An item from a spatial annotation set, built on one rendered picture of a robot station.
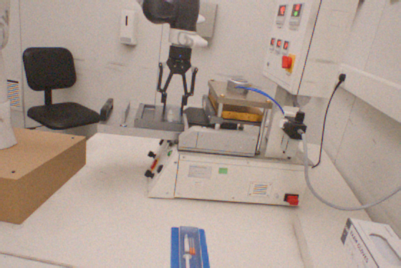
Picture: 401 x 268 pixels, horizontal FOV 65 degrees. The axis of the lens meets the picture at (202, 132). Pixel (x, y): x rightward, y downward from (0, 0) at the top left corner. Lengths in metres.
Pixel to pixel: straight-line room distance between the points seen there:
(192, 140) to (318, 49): 0.46
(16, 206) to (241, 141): 0.66
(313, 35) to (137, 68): 1.96
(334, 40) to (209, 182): 0.58
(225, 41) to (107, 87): 1.09
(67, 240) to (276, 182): 0.66
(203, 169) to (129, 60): 1.87
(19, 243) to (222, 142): 0.61
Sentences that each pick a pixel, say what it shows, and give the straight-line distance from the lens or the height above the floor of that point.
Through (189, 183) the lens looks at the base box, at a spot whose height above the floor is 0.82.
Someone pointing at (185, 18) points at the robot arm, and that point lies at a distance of 1.04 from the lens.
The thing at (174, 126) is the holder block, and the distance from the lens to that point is 1.04.
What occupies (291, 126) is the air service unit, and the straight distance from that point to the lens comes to 0.95.
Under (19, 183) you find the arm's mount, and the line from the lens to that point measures 0.94.
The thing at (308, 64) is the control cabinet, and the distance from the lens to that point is 1.02.
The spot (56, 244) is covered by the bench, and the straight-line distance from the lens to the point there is 0.92.
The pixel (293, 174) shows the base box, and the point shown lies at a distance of 1.12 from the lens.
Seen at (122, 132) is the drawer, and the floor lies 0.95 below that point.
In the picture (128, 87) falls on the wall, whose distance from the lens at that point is 2.81.
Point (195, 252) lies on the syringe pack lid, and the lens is 0.86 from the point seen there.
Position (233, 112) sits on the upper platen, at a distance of 1.05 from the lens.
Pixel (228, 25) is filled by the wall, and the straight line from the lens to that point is 2.61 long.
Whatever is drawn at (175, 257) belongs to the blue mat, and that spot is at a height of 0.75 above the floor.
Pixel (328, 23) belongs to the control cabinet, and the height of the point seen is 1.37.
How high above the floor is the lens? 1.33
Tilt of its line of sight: 20 degrees down
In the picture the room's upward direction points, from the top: 9 degrees clockwise
